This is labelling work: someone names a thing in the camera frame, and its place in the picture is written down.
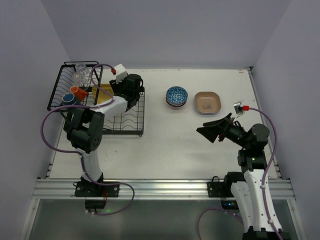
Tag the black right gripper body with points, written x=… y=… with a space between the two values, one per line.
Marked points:
x=225 y=129

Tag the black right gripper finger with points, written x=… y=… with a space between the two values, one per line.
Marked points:
x=211 y=133
x=218 y=122

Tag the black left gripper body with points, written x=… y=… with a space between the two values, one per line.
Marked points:
x=115 y=88

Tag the purple plastic plate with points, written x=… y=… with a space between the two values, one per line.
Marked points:
x=210 y=113

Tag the brown plastic plate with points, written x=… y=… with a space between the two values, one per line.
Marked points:
x=207 y=101

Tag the yellow plastic plate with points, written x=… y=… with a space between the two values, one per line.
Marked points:
x=101 y=96

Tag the red-inside blue-outside bowl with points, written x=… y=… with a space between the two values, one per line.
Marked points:
x=175 y=105

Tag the blue triangle pattern bowl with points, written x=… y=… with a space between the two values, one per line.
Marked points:
x=176 y=94

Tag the clear drinking glass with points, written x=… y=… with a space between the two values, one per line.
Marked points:
x=81 y=69
x=80 y=80

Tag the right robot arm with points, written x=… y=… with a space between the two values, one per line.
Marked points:
x=250 y=186

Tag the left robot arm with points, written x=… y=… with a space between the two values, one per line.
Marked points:
x=85 y=131

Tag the orange mug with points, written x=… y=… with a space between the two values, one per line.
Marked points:
x=79 y=93

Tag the blue mug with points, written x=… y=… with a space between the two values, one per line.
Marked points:
x=69 y=99

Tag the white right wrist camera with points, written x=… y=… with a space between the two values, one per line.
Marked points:
x=239 y=108

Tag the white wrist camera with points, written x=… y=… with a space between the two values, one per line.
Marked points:
x=239 y=108
x=120 y=73

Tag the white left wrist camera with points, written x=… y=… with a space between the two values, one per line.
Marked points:
x=120 y=73

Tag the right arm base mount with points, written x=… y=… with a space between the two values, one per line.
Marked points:
x=221 y=189

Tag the black wire dish rack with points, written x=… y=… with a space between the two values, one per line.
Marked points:
x=128 y=123

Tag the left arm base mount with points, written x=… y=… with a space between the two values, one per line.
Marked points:
x=87 y=189

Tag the aluminium table rail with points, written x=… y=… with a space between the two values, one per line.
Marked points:
x=152 y=189

